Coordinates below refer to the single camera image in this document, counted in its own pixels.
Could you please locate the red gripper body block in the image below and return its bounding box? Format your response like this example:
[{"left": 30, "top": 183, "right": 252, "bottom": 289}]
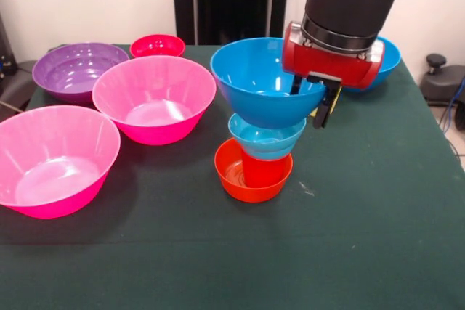
[{"left": 282, "top": 21, "right": 385, "bottom": 90}]

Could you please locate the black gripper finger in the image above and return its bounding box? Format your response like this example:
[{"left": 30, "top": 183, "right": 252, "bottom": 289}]
[
  {"left": 290, "top": 74, "right": 303, "bottom": 97},
  {"left": 313, "top": 83, "right": 343, "bottom": 130}
]

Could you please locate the large blue bowl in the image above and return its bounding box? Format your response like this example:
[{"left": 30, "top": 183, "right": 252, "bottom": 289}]
[
  {"left": 341, "top": 36, "right": 402, "bottom": 94},
  {"left": 209, "top": 36, "right": 328, "bottom": 130}
]

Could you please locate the stack of small blue bowls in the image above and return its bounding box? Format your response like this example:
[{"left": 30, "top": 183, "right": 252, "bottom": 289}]
[{"left": 227, "top": 112, "right": 307, "bottom": 161}]

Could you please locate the red cup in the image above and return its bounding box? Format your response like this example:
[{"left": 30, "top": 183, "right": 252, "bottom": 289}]
[{"left": 241, "top": 148, "right": 291, "bottom": 189}]

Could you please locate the orange bowl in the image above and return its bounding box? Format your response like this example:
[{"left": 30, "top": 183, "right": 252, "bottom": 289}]
[{"left": 214, "top": 137, "right": 294, "bottom": 204}]

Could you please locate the yellow cup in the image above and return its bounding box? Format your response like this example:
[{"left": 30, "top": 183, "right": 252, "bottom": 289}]
[{"left": 307, "top": 84, "right": 343, "bottom": 119}]

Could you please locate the large pink bowl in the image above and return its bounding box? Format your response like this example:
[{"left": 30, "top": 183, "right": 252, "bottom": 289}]
[
  {"left": 91, "top": 55, "right": 217, "bottom": 147},
  {"left": 0, "top": 105, "right": 122, "bottom": 220}
]

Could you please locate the small crimson bowl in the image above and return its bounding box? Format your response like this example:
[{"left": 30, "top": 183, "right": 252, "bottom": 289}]
[{"left": 129, "top": 33, "right": 186, "bottom": 59}]

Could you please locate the dark green table cloth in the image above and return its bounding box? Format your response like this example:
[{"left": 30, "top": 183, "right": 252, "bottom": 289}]
[{"left": 0, "top": 44, "right": 465, "bottom": 310}]

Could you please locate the purple bowl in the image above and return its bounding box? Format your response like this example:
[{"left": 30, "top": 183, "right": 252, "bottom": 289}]
[{"left": 31, "top": 41, "right": 131, "bottom": 105}]

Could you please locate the black pedestal foot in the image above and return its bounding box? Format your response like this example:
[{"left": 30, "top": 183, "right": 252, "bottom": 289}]
[
  {"left": 421, "top": 53, "right": 465, "bottom": 107},
  {"left": 0, "top": 60, "right": 37, "bottom": 111}
]

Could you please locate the blue cable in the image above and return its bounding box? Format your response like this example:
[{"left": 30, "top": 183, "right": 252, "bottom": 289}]
[{"left": 441, "top": 77, "right": 465, "bottom": 133}]

